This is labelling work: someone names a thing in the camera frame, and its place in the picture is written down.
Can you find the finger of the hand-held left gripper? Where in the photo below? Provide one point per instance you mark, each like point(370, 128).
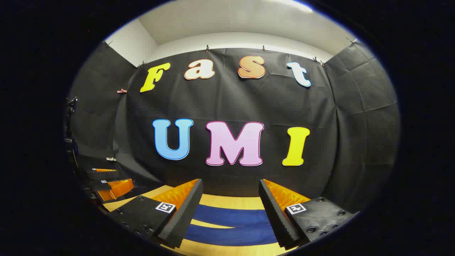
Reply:
point(103, 175)
point(119, 188)

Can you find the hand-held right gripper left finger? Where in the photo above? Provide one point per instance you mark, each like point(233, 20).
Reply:
point(185, 213)

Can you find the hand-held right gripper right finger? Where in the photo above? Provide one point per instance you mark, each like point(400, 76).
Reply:
point(275, 213)

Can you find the blue jeans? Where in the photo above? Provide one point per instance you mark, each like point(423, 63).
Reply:
point(231, 217)

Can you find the black backdrop cloth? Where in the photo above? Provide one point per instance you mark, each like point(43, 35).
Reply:
point(227, 103)

